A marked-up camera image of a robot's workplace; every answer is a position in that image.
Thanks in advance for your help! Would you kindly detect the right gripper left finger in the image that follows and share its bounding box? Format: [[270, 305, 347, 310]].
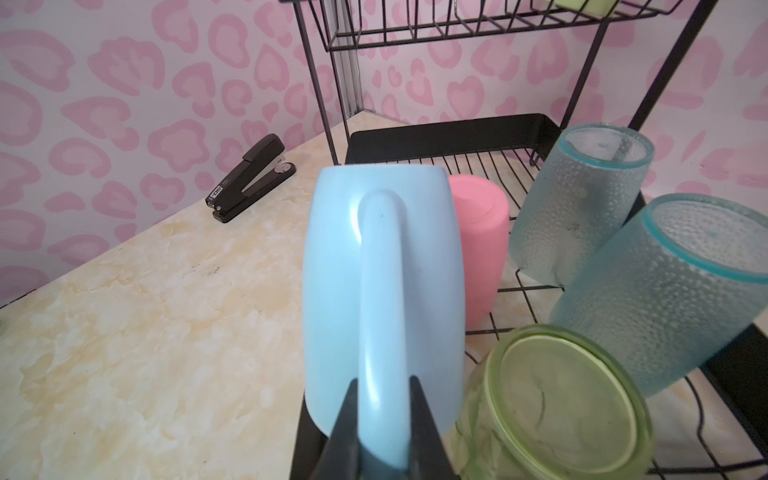
[[310, 379, 360, 480]]

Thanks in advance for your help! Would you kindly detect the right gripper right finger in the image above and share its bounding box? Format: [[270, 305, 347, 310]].
[[407, 376, 458, 480]]

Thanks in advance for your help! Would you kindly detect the green transparent cup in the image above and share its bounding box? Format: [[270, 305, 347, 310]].
[[451, 324, 654, 479]]

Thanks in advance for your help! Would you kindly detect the blue mug white inside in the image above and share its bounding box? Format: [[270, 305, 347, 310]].
[[302, 164, 465, 471]]

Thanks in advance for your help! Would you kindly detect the pink cup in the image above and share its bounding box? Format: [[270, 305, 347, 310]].
[[448, 174, 510, 330]]

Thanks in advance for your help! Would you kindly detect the teal frosted tumbler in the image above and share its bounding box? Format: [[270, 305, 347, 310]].
[[509, 123, 655, 287], [549, 193, 767, 397]]

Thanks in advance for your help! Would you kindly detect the light green mug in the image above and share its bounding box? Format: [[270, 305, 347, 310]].
[[554, 0, 617, 18]]

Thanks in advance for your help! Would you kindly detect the black stapler left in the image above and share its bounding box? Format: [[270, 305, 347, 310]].
[[205, 133, 297, 223]]

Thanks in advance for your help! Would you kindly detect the black wire dish rack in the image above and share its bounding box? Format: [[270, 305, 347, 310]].
[[291, 1, 767, 479]]

